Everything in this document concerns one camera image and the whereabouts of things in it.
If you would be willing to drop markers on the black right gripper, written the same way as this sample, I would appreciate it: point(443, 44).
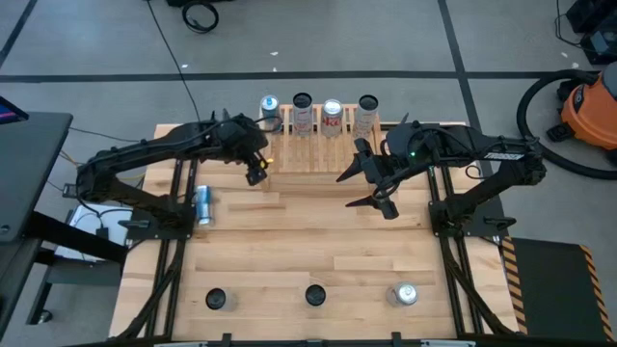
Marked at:
point(388, 166)

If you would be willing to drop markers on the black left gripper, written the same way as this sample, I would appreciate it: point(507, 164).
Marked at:
point(241, 137)

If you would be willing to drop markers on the blue silver Red Bull can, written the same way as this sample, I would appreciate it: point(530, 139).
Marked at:
point(204, 207)
point(269, 102)

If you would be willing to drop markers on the Celsius Tropical Vibe can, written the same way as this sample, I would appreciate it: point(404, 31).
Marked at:
point(365, 120)

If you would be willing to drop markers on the silver Diet Coke can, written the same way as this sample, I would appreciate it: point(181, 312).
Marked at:
point(332, 120)
point(402, 293)

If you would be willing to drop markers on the silver Celsius can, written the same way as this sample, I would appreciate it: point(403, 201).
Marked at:
point(302, 120)
point(215, 299)

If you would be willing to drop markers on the Celsius Peach Vibe can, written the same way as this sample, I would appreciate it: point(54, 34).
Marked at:
point(315, 295)

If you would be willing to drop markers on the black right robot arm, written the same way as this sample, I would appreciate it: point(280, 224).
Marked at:
point(463, 144)

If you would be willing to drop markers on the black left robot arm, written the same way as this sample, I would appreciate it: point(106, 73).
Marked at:
point(159, 142)

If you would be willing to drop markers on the wooden slatted shelf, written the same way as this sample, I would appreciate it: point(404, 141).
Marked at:
point(328, 169)

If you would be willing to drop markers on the white flat box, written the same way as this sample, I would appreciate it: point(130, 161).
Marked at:
point(115, 226)

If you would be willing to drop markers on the orange shop vacuum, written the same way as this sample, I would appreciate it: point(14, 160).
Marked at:
point(521, 115)
point(590, 115)

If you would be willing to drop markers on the black power adapter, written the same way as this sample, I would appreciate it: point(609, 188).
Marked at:
point(70, 191)

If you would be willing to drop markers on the black hazard-striped floor mat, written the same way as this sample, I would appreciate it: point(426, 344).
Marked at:
point(554, 289)

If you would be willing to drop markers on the dark grey desk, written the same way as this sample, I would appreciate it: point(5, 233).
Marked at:
point(29, 168)

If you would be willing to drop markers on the laptop with lit screen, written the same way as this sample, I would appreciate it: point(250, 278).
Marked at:
point(9, 113)

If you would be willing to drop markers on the black box with screen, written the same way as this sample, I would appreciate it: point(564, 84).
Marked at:
point(602, 45)

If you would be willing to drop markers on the black equipment case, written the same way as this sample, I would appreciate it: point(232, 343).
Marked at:
point(598, 12)

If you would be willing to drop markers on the black frame clamp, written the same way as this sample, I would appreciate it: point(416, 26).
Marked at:
point(404, 118)
point(225, 339)
point(396, 339)
point(225, 114)

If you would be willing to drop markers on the black aluminium table frame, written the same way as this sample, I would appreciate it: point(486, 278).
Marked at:
point(270, 344)

